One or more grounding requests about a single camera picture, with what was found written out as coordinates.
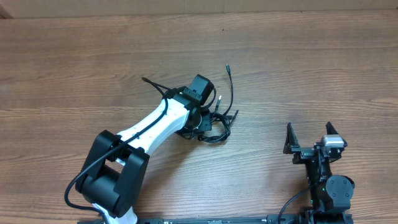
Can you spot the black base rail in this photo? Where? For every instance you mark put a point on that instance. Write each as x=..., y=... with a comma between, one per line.
x=270, y=219

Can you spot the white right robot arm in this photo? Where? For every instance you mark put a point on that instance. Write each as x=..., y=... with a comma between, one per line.
x=330, y=195

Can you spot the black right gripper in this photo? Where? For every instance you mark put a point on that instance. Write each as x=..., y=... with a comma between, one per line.
x=303, y=153

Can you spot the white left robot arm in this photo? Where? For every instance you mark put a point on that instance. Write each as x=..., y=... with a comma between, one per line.
x=112, y=175

